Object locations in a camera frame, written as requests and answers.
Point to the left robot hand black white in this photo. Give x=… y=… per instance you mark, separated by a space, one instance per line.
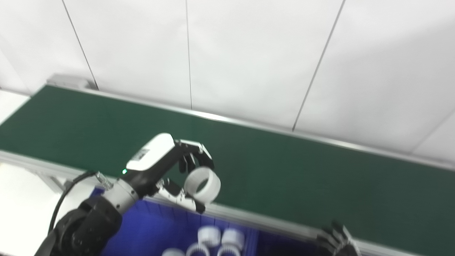
x=156 y=160

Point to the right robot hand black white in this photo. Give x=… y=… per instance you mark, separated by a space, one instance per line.
x=337 y=243

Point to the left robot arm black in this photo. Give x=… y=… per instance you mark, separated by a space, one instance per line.
x=89 y=224

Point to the blue bin with black parts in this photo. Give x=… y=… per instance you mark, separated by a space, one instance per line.
x=284 y=245

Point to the blue bin with white parts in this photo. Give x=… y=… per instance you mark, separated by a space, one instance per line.
x=153 y=227

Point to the grey conveyor support leg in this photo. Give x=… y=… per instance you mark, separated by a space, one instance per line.
x=53 y=182

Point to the green conveyor belt aluminium frame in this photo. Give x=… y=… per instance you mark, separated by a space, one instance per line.
x=284 y=167

